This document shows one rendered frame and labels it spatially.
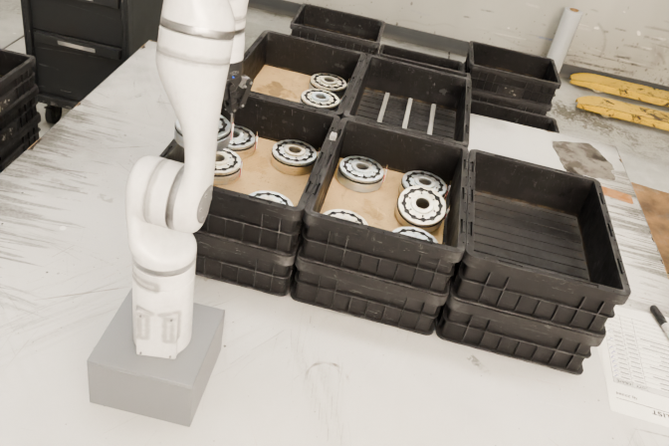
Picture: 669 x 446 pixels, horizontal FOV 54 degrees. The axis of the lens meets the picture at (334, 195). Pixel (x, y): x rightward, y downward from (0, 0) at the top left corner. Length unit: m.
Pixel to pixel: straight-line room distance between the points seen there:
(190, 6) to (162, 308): 0.44
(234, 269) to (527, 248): 0.61
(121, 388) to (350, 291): 0.46
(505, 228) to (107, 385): 0.86
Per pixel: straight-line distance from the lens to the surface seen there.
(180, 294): 1.00
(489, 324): 1.30
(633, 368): 1.50
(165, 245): 0.95
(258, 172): 1.44
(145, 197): 0.88
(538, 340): 1.34
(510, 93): 2.99
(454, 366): 1.31
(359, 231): 1.17
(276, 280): 1.31
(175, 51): 0.82
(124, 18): 2.77
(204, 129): 0.85
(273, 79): 1.86
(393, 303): 1.29
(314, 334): 1.28
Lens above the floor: 1.63
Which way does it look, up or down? 35 degrees down
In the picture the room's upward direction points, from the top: 12 degrees clockwise
